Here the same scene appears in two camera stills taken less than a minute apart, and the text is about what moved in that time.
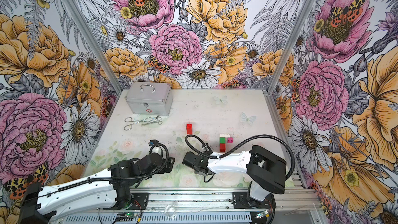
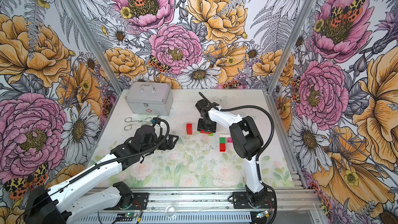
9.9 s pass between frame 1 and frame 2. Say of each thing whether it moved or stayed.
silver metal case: stayed
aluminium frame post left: stayed
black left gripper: moved
